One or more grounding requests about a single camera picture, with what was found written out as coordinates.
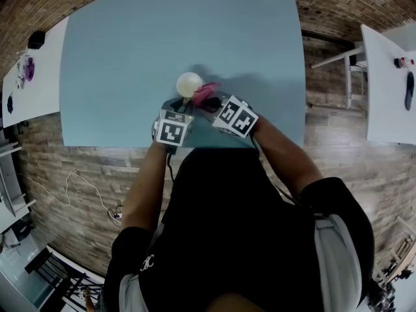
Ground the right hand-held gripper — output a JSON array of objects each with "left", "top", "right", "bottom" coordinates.
[{"left": 203, "top": 92, "right": 259, "bottom": 139}]

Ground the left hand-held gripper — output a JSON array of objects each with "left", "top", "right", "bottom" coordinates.
[{"left": 150, "top": 97, "right": 195, "bottom": 156}]

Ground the pink cloth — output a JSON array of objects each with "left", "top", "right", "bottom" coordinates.
[{"left": 192, "top": 81, "right": 222, "bottom": 107}]

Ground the white mug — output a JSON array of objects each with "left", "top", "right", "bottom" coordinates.
[{"left": 175, "top": 71, "right": 203, "bottom": 98}]

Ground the person's right forearm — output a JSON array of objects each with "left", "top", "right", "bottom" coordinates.
[{"left": 250, "top": 115, "right": 326, "bottom": 201}]

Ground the person's left forearm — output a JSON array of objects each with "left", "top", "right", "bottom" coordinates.
[{"left": 120, "top": 138, "right": 172, "bottom": 232}]

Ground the person's black shirt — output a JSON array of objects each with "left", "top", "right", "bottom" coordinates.
[{"left": 103, "top": 147, "right": 376, "bottom": 312}]

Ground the white side table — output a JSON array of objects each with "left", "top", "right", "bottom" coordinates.
[{"left": 1, "top": 16, "right": 70, "bottom": 129}]

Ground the purple object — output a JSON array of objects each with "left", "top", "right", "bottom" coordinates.
[{"left": 24, "top": 55, "right": 36, "bottom": 82}]

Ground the white table with legs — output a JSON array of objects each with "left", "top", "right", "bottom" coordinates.
[{"left": 310, "top": 23, "right": 416, "bottom": 145}]

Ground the small black box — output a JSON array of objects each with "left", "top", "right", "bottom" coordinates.
[{"left": 27, "top": 30, "right": 46, "bottom": 49}]

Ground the dark slipper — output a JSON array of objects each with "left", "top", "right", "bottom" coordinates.
[{"left": 404, "top": 71, "right": 415, "bottom": 111}]

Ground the red capped bottle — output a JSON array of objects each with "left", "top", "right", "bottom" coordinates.
[{"left": 393, "top": 56, "right": 416, "bottom": 68}]

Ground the black chair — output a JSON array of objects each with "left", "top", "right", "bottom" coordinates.
[{"left": 24, "top": 245, "right": 107, "bottom": 312}]

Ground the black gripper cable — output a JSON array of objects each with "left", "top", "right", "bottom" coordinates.
[{"left": 166, "top": 153, "right": 176, "bottom": 185}]

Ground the white floor cable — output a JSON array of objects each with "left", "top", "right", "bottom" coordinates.
[{"left": 16, "top": 170, "right": 123, "bottom": 220}]

